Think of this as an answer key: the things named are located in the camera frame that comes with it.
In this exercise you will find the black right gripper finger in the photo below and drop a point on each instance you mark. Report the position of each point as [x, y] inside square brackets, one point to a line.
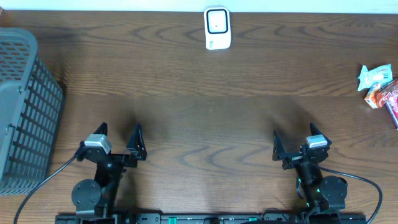
[278, 149]
[315, 131]

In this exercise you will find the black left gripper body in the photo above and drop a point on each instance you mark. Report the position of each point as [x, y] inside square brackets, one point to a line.
[116, 157]

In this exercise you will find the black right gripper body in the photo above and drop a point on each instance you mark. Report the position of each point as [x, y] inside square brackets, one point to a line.
[293, 160]

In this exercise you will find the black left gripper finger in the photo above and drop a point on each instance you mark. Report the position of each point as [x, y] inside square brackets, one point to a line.
[136, 144]
[102, 129]

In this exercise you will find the orange Kleenex tissue pack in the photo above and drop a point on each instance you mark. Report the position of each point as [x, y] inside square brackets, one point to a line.
[374, 96]

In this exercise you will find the orange snack bar wrapper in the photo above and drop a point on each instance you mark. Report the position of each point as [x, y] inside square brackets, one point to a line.
[386, 93]

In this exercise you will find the pink purple snack bag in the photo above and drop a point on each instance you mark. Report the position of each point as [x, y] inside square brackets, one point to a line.
[392, 114]

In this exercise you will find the green wet wipes packet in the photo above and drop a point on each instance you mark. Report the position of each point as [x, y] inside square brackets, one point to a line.
[367, 78]

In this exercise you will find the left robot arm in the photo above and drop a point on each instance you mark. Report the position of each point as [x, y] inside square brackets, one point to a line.
[95, 198]

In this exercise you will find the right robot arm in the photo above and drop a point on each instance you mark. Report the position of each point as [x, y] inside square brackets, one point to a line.
[324, 196]

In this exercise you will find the grey plastic basket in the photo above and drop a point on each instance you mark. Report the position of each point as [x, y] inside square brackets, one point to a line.
[32, 103]

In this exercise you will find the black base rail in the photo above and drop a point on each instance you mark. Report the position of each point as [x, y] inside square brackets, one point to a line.
[270, 216]

